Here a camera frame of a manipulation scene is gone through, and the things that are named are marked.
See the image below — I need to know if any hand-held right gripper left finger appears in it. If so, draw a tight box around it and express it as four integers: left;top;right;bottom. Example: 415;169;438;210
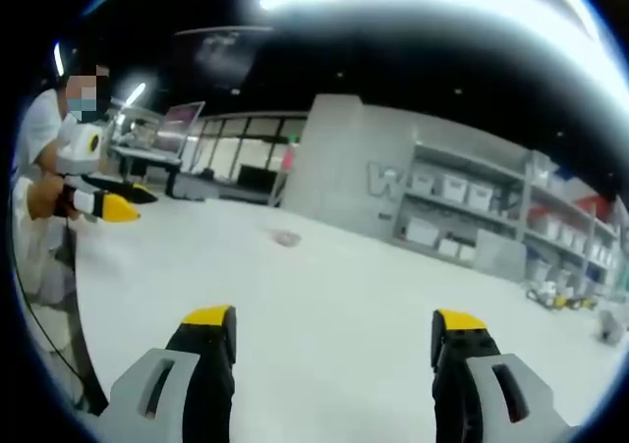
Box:
100;304;238;443

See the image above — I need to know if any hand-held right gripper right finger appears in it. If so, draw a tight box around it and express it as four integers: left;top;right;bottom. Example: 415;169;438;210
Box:
430;307;582;443

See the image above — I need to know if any clear resealable bag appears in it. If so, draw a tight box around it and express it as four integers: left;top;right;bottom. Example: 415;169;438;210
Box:
267;227;302;249

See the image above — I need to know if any person's left hand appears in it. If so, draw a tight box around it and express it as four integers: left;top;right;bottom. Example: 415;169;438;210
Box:
27;175;66;220

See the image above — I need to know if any grey work table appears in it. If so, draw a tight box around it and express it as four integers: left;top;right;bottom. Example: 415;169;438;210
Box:
110;143;184;196

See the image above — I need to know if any person in white shirt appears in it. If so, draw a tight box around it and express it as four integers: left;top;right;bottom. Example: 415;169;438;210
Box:
10;87;83;351

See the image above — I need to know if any standing display screen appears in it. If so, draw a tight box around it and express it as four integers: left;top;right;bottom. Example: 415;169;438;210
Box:
157;100;206;162

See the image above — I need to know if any small ceiling light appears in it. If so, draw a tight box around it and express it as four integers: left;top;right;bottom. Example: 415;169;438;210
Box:
123;81;148;109

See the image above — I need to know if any group of yellow toy vehicles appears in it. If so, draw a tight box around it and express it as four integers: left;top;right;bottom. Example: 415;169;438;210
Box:
524;279;600;312

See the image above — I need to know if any black monitor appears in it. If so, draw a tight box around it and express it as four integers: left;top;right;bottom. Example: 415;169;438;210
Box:
238;164;277;192

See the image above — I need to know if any small grey object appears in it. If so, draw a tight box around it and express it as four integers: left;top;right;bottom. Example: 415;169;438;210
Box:
595;308;624;344

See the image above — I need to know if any grey metal shelf rack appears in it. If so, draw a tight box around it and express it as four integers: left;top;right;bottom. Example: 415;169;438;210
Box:
392;140;624;290

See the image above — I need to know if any row of white storage bins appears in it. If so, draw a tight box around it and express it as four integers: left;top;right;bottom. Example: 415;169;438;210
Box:
406;167;618;277

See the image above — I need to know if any thin black cable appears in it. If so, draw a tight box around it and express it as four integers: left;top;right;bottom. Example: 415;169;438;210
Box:
12;246;88;408

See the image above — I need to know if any grey partition wall block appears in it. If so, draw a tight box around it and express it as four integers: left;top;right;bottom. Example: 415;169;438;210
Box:
282;92;419;238

